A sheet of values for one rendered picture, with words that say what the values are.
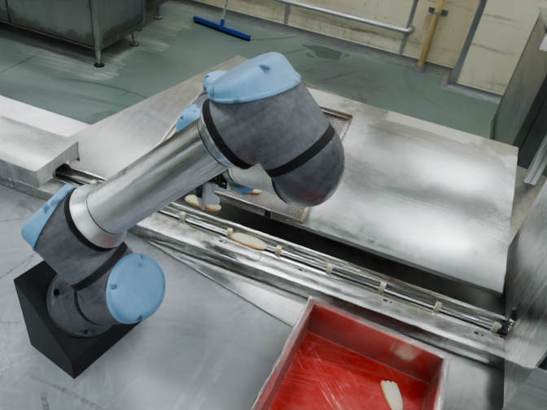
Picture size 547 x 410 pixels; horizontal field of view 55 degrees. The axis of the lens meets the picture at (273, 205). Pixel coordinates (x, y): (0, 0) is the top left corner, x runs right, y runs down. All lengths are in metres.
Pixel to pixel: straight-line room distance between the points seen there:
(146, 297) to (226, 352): 0.32
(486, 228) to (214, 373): 0.85
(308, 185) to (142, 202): 0.26
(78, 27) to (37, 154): 2.60
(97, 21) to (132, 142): 2.29
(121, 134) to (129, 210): 1.03
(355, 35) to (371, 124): 3.28
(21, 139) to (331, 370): 1.07
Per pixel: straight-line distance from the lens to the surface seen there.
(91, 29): 4.07
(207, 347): 1.20
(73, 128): 1.90
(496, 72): 4.67
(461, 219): 1.56
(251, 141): 0.70
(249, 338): 1.22
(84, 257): 0.91
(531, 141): 2.95
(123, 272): 0.91
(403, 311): 1.31
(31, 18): 4.40
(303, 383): 1.17
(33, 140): 1.66
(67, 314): 1.06
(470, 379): 1.31
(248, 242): 1.38
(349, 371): 1.21
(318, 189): 0.73
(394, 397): 1.20
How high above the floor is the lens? 1.80
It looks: 39 degrees down
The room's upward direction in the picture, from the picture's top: 9 degrees clockwise
